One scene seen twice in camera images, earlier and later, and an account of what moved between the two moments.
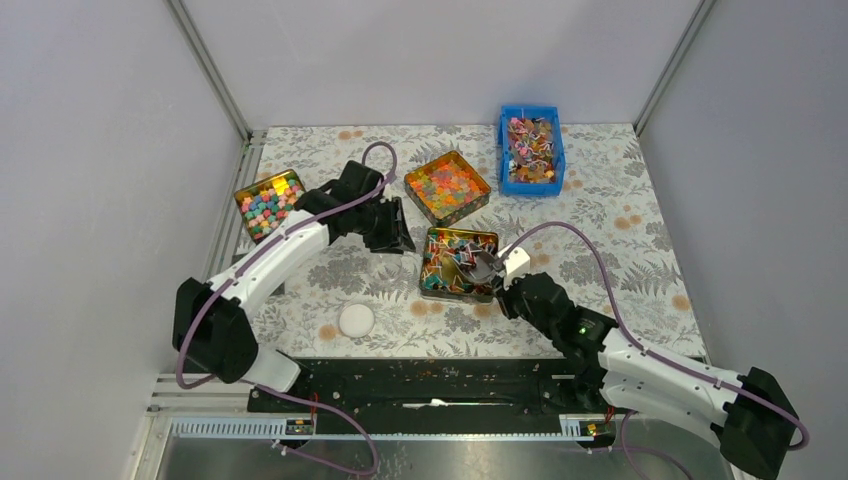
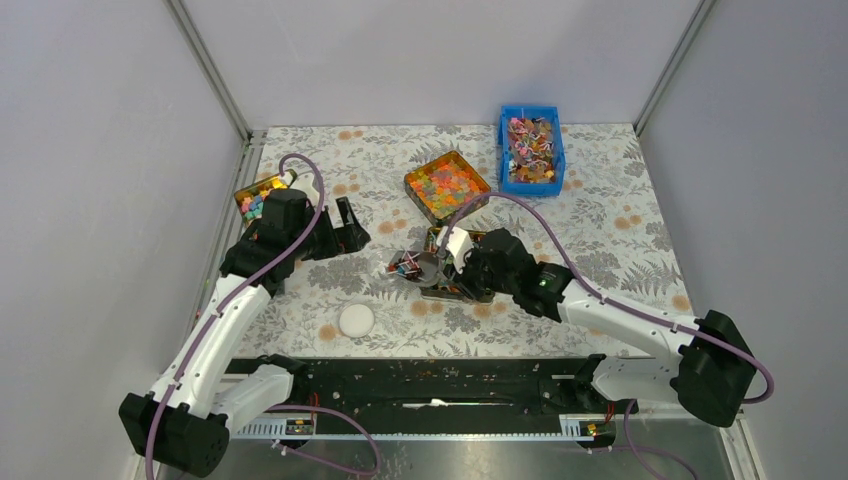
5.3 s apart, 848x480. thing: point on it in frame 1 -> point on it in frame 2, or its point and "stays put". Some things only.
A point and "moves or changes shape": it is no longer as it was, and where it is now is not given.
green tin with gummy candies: (447, 188) stays put
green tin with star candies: (264, 203) stays put
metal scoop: (480, 266) moves or changes shape
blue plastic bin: (531, 156) stays put
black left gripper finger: (385, 232) -> (351, 238)
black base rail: (491, 390) stays put
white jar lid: (356, 320) stays put
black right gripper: (504, 290) -> (462, 279)
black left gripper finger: (401, 239) -> (350, 221)
